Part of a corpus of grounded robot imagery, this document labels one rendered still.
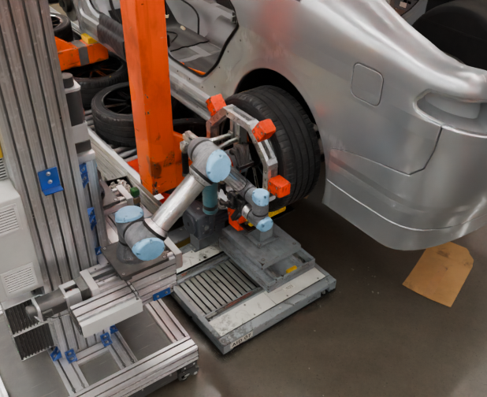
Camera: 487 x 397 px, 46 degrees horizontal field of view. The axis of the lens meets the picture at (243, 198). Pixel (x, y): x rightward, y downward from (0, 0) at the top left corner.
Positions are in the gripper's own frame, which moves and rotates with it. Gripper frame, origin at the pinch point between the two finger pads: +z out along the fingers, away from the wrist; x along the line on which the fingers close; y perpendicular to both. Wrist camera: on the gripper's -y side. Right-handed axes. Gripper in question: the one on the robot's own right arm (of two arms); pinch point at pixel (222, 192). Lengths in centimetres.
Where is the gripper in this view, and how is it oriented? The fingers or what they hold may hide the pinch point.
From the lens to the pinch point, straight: 282.8
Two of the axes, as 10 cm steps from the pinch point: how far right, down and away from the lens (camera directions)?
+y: 0.1, -8.0, -6.0
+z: -6.0, -4.8, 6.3
